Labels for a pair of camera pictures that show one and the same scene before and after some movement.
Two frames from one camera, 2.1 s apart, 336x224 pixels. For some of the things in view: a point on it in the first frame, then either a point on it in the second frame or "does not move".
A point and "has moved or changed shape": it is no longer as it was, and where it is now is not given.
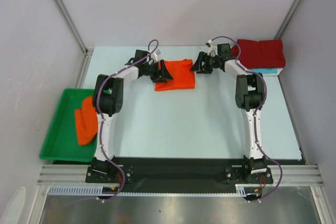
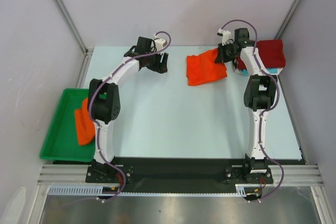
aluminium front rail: [77, 174] does not move
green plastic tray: [61, 142] does not move
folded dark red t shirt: [256, 54] does not move
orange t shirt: [182, 77] has moved or changed shape
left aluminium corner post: [59, 4] does not move
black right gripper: [205, 63] -> [223, 53]
